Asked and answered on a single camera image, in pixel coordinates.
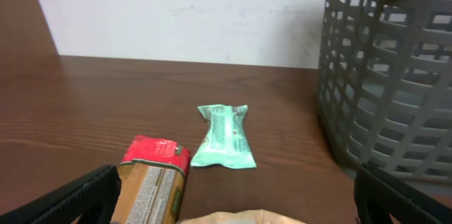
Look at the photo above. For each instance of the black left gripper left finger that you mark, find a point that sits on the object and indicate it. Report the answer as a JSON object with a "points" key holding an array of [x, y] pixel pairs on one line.
{"points": [[91, 198]]}

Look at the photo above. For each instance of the grey plastic basket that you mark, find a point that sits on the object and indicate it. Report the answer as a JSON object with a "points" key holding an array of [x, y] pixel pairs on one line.
{"points": [[385, 88]]}

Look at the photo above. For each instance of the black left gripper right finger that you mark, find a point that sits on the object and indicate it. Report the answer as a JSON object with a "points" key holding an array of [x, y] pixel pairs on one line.
{"points": [[380, 198]]}

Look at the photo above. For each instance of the mint green snack packet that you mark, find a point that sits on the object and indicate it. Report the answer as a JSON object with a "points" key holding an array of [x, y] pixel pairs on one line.
{"points": [[225, 143]]}

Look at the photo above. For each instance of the beige pouch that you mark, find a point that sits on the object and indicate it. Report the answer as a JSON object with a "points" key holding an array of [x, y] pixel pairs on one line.
{"points": [[243, 217]]}

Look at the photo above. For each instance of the orange red noodle package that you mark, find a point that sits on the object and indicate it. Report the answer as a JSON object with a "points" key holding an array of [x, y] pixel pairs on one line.
{"points": [[153, 175]]}

